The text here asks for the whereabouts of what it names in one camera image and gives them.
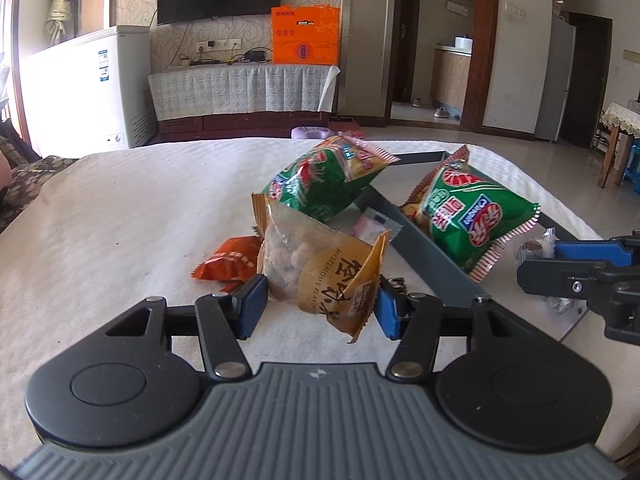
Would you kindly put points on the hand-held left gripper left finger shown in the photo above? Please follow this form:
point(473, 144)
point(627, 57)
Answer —
point(250, 305)

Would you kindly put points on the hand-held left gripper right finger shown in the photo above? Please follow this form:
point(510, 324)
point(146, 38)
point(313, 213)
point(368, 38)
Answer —
point(387, 310)

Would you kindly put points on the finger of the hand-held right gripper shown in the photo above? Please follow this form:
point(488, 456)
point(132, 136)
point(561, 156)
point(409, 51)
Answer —
point(555, 280)
point(585, 252)

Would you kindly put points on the clear candy packet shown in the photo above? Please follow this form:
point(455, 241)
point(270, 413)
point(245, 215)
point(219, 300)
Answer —
point(537, 247)

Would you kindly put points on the grey tray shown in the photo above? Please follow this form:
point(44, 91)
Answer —
point(435, 260)

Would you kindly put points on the golden brown snack bag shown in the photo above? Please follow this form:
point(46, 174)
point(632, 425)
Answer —
point(310, 265)

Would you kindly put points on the dark striped candy packet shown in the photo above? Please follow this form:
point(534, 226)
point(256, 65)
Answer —
point(397, 284)

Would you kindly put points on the orange-red snack packet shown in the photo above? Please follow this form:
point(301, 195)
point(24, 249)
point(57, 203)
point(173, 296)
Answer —
point(230, 260)

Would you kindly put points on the pink white snack packet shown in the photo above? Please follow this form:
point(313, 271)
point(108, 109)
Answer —
point(370, 225)

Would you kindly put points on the blue plastic stool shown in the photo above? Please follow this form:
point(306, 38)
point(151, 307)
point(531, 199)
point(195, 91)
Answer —
point(632, 162)

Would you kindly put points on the green shrimp cracker bag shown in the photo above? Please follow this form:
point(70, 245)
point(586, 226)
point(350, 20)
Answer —
point(320, 180)
point(470, 210)

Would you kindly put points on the wooden table with lace cloth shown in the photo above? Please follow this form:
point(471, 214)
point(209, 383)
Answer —
point(622, 120)

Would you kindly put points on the white tablecloth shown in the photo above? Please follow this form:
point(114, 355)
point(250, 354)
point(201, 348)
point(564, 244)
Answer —
point(125, 220)

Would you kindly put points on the dark wooden door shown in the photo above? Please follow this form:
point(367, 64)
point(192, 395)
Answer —
point(592, 80)

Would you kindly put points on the silver refrigerator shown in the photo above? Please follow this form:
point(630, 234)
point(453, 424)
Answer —
point(555, 80)

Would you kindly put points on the dark wooden television cabinet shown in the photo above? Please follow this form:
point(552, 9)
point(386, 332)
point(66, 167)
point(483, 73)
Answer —
point(240, 127)

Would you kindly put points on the purple detergent bottle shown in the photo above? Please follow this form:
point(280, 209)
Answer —
point(310, 133)

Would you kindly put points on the red floor mat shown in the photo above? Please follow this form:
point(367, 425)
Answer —
point(345, 122)

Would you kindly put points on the patterned white cabinet cloth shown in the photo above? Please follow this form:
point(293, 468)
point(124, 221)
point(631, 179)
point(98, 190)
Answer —
point(240, 90)

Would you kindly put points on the wooden kitchen counter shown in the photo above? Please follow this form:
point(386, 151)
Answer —
point(450, 82)

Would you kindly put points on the white pot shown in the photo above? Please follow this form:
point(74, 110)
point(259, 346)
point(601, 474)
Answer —
point(463, 44)

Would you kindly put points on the black set-top box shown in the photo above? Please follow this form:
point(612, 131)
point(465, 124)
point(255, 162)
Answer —
point(257, 56)

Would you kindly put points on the dark patterned sofa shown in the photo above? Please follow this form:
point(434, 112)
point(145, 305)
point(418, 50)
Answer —
point(30, 180)

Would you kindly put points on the white chest freezer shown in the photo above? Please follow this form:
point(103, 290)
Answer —
point(90, 95)

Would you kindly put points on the orange gift box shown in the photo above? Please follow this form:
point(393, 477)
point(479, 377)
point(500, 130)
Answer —
point(305, 35)

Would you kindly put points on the beige tied curtain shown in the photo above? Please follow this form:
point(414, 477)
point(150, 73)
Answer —
point(59, 5)

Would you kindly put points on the yellow wall notice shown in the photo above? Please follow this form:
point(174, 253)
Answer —
point(632, 56)

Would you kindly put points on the white wall outlet strip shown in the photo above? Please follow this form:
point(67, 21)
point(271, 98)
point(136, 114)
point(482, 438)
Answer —
point(218, 44)

